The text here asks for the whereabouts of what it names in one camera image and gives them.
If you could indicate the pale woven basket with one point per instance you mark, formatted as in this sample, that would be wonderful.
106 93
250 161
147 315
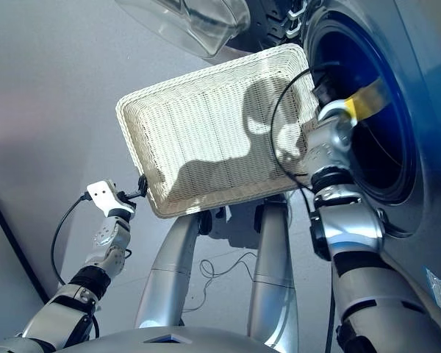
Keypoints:
191 128

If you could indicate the grey washing machine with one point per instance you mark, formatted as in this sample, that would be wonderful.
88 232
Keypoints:
426 110

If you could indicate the grey robot torso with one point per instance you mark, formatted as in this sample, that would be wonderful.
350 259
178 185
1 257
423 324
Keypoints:
169 342

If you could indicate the silver door hinge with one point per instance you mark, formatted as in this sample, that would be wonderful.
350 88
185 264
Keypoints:
296 29

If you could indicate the dark basket stand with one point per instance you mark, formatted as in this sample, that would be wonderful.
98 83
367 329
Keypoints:
204 224

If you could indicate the round glass washer door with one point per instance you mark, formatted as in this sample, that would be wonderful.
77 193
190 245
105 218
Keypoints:
206 33

